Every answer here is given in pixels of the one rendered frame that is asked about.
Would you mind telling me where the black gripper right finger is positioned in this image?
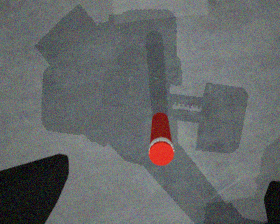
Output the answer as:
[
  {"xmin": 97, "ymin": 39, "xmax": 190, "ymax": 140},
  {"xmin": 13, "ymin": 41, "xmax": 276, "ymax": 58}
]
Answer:
[{"xmin": 264, "ymin": 180, "xmax": 280, "ymax": 224}]

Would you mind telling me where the red peg with white band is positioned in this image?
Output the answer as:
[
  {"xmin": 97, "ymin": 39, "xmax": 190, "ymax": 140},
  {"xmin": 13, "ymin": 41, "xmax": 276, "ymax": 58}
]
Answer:
[{"xmin": 149, "ymin": 112, "xmax": 173, "ymax": 165}]

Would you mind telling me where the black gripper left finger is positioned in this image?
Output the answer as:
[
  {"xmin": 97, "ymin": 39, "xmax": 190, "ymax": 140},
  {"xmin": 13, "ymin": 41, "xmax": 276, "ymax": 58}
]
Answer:
[{"xmin": 0, "ymin": 153, "xmax": 69, "ymax": 224}]

